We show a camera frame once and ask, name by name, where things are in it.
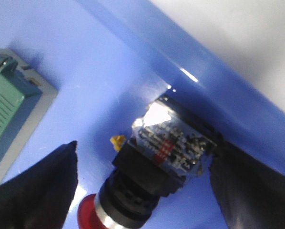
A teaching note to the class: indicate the blue plastic tray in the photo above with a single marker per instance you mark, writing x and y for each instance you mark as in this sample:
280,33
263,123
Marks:
110,58

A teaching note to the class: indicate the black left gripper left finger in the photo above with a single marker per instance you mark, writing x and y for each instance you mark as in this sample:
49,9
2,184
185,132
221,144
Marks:
40,197

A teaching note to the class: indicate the red emergency stop button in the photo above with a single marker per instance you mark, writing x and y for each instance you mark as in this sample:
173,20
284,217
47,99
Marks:
169,145

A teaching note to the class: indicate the green terminal block module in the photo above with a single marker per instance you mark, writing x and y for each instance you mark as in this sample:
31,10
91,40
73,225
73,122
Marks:
25,97

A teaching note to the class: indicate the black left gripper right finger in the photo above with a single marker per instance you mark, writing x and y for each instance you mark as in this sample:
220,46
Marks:
250,194

